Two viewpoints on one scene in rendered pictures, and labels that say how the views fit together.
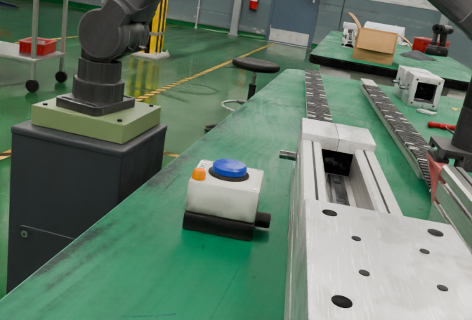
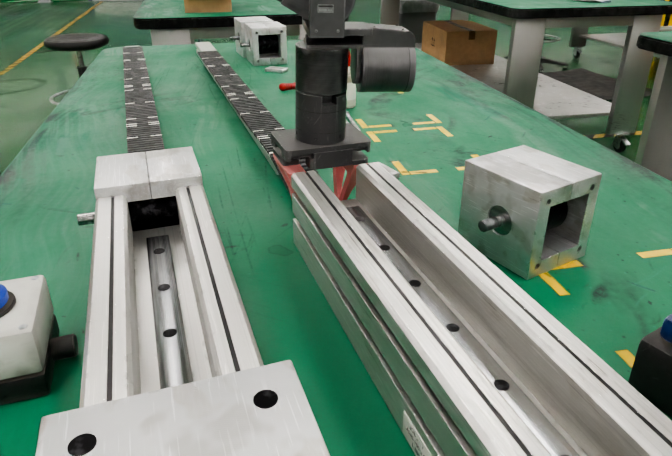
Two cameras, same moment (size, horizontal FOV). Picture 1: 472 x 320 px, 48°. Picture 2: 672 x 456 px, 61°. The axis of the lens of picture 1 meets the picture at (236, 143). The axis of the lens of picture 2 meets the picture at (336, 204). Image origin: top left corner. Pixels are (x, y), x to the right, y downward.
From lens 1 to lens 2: 0.20 m
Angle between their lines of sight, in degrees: 24
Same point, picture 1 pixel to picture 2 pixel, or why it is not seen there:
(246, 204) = (19, 352)
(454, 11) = not seen: outside the picture
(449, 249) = (286, 439)
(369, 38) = not seen: outside the picture
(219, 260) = not seen: outside the picture
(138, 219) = not seen: outside the picture
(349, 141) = (164, 181)
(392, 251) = not seen: outside the picture
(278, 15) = not seen: outside the picture
